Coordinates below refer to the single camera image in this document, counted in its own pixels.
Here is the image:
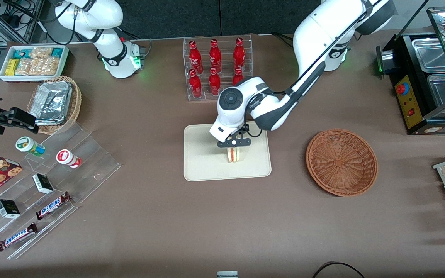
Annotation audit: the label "triangle sandwich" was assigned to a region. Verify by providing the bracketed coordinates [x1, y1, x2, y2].
[226, 147, 242, 164]

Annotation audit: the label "black food warmer cabinet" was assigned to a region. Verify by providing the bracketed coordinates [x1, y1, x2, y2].
[376, 0, 445, 136]

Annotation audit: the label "black floor cable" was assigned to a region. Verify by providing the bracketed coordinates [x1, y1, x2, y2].
[311, 261, 366, 278]

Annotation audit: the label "yellow snack pack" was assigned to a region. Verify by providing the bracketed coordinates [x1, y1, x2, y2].
[5, 59, 20, 76]

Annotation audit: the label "white rectangular snack bin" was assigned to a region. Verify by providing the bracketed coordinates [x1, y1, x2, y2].
[0, 44, 70, 83]

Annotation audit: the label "red cap yogurt bottle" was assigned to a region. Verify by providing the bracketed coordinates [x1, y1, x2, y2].
[56, 149, 82, 169]

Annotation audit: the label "red cola bottle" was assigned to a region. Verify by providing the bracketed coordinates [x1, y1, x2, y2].
[209, 39, 223, 74]
[233, 37, 246, 72]
[189, 40, 203, 75]
[232, 67, 245, 87]
[209, 67, 222, 97]
[189, 69, 203, 98]

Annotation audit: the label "large round wicker basket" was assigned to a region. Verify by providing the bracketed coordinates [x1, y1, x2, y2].
[306, 129, 379, 197]

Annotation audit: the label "green cap yogurt bottle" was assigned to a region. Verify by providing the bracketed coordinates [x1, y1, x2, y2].
[15, 136, 46, 157]

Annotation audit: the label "clear acrylic stepped display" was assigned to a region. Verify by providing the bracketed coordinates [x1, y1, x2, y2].
[0, 122, 122, 260]

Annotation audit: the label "snickers chocolate bar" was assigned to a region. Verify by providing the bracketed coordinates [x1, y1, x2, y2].
[0, 222, 39, 252]
[35, 191, 73, 221]

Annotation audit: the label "black right base cables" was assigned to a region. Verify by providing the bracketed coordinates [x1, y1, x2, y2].
[114, 25, 153, 58]

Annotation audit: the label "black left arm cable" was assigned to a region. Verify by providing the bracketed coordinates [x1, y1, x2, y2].
[245, 0, 375, 139]

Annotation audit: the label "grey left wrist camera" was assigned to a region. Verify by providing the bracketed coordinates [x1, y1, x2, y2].
[217, 138, 252, 149]

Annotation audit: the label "small oval wicker basket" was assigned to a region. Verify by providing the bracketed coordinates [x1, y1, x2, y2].
[27, 75, 83, 135]

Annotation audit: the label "aluminium frame shelf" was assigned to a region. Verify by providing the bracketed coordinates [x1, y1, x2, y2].
[0, 0, 47, 45]

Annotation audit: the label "beige plastic tray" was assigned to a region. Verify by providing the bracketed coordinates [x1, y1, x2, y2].
[183, 120, 272, 182]

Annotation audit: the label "clear acrylic bottle rack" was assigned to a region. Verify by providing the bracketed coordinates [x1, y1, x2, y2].
[183, 34, 253, 102]

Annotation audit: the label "silver foil container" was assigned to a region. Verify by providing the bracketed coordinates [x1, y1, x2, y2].
[29, 80, 73, 126]

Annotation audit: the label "clear bag of biscuits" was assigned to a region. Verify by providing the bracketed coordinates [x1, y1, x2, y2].
[29, 47, 53, 60]
[29, 57, 60, 76]
[15, 59, 32, 76]

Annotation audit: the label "black base cables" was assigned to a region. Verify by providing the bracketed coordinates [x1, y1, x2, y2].
[114, 25, 153, 58]
[272, 32, 296, 49]

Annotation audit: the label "small black box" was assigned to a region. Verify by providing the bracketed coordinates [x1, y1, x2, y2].
[0, 199, 21, 219]
[32, 173, 54, 195]

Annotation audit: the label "black left base cables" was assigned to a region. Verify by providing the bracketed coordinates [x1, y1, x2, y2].
[272, 32, 296, 49]

